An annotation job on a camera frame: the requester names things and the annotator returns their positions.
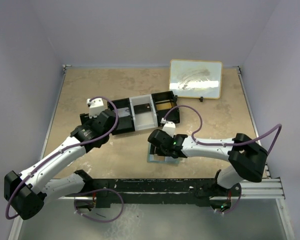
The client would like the green card holder wallet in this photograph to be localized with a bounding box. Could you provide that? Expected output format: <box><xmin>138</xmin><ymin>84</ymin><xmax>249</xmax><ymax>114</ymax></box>
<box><xmin>147</xmin><ymin>143</ymin><xmax>180</xmax><ymax>165</ymax></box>

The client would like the black white sorting tray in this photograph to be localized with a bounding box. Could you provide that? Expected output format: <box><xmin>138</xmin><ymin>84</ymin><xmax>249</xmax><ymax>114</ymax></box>
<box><xmin>112</xmin><ymin>91</ymin><xmax>178</xmax><ymax>135</ymax></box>

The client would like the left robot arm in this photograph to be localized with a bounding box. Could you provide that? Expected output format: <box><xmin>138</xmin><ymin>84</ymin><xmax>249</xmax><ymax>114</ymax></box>
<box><xmin>4</xmin><ymin>109</ymin><xmax>119</xmax><ymax>220</ymax></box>

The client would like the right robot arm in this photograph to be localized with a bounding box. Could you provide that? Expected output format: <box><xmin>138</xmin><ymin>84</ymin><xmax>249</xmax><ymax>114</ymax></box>
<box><xmin>147</xmin><ymin>129</ymin><xmax>268</xmax><ymax>196</ymax></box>

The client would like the silver VIP card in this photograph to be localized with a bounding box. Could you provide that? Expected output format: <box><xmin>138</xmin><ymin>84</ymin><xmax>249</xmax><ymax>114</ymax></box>
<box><xmin>117</xmin><ymin>107</ymin><xmax>131</xmax><ymax>118</ymax></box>

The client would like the gold card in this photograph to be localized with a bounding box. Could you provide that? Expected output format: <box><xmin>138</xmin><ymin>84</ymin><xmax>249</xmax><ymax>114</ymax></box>
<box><xmin>156</xmin><ymin>101</ymin><xmax>174</xmax><ymax>111</ymax></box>

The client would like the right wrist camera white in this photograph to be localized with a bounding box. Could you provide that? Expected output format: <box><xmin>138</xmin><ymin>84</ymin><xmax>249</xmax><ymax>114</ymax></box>
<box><xmin>160</xmin><ymin>118</ymin><xmax>176</xmax><ymax>137</ymax></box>

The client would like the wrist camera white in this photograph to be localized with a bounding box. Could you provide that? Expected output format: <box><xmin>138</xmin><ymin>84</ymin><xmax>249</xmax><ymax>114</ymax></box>
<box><xmin>86</xmin><ymin>97</ymin><xmax>106</xmax><ymax>119</ymax></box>
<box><xmin>160</xmin><ymin>118</ymin><xmax>176</xmax><ymax>137</ymax></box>

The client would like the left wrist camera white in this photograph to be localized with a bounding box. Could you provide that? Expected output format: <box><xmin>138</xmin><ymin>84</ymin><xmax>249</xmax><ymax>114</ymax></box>
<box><xmin>86</xmin><ymin>97</ymin><xmax>106</xmax><ymax>119</ymax></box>

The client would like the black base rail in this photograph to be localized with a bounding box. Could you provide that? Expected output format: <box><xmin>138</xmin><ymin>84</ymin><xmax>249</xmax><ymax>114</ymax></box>
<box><xmin>68</xmin><ymin>178</ymin><xmax>242</xmax><ymax>208</ymax></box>

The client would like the white board wooden frame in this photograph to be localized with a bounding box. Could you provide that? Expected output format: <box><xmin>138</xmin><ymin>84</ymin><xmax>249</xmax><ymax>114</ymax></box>
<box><xmin>169</xmin><ymin>59</ymin><xmax>223</xmax><ymax>100</ymax></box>

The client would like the aluminium frame rail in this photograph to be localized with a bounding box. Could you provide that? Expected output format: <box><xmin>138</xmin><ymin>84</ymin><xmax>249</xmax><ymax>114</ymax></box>
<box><xmin>236</xmin><ymin>176</ymin><xmax>286</xmax><ymax>201</ymax></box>

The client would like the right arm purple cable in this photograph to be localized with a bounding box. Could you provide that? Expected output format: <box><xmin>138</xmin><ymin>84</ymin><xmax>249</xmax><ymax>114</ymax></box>
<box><xmin>162</xmin><ymin>105</ymin><xmax>283</xmax><ymax>154</ymax></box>

